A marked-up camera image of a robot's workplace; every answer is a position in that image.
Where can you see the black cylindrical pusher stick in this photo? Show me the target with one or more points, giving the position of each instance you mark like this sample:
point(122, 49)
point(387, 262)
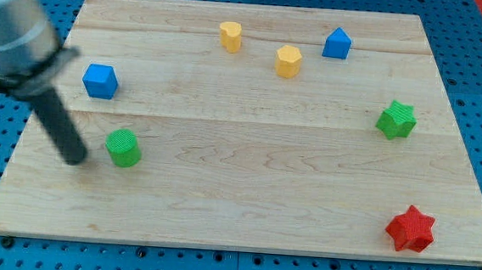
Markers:
point(56, 121)

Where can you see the green cylinder block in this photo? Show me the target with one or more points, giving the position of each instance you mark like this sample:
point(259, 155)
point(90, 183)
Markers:
point(123, 149)

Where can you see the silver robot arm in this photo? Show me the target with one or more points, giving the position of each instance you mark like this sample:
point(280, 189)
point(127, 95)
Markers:
point(31, 55)

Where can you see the yellow heart block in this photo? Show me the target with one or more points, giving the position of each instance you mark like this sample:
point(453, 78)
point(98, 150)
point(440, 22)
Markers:
point(230, 35)

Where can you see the blue cube block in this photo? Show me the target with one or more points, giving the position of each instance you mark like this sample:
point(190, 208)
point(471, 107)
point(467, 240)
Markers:
point(100, 81)

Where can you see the wooden board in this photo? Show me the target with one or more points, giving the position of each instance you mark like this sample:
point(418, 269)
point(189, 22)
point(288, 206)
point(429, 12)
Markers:
point(235, 157)

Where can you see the yellow hexagon block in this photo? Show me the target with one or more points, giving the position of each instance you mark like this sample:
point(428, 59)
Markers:
point(288, 61)

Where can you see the blue pentagon block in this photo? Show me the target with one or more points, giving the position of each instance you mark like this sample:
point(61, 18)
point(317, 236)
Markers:
point(337, 45)

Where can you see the green star block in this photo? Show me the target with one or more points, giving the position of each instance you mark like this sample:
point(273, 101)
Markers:
point(397, 121)

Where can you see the red star block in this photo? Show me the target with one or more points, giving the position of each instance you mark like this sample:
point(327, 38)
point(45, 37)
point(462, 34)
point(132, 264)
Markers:
point(412, 230)

